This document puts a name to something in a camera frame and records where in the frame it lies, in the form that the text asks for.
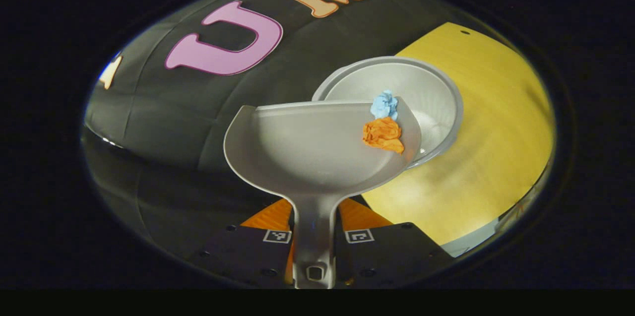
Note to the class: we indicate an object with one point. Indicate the orange paper ball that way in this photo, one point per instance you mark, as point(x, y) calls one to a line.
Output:
point(383, 135)

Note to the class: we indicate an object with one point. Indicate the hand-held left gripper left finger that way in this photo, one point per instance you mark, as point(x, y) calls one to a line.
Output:
point(238, 256)

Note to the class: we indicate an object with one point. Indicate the grey plastic dustpan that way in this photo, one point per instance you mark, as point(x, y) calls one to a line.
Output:
point(307, 152)

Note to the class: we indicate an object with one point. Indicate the blue paper ball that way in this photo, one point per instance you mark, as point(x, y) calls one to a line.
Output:
point(384, 105)

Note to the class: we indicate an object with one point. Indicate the white ribbed garbage bin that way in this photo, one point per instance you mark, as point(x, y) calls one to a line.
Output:
point(426, 93)

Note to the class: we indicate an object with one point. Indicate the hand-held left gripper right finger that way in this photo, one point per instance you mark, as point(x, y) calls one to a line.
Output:
point(392, 254)

